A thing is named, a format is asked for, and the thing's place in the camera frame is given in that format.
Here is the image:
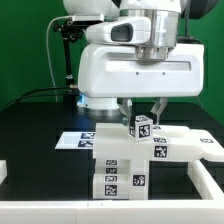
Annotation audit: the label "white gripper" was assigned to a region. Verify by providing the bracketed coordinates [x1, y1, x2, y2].
[78, 44, 204, 126]

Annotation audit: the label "white chair back frame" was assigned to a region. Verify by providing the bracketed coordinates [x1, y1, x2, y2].
[93, 123, 224, 162]

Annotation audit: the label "background camera on stand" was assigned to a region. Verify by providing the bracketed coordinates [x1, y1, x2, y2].
[72, 14, 104, 27]

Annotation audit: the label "black cables on table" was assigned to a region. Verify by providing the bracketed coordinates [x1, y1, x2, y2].
[0, 85, 81, 113]

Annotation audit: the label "white obstacle fence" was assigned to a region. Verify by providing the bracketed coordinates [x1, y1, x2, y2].
[0, 161, 224, 224]

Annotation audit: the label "white small cube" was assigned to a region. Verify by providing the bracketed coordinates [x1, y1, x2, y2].
[129, 115, 153, 141]

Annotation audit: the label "white block at left edge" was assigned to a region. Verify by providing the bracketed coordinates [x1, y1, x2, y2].
[0, 160, 7, 185]

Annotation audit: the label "white camera cable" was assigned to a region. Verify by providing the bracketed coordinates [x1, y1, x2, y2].
[45, 15, 74, 103]

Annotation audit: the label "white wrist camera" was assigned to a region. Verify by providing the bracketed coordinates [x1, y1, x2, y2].
[85, 16, 151, 45]

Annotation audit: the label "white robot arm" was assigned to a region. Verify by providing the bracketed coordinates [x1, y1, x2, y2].
[63, 0, 220, 122]

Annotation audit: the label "white marker base plate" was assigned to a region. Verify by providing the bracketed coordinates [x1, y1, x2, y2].
[55, 132, 95, 150]

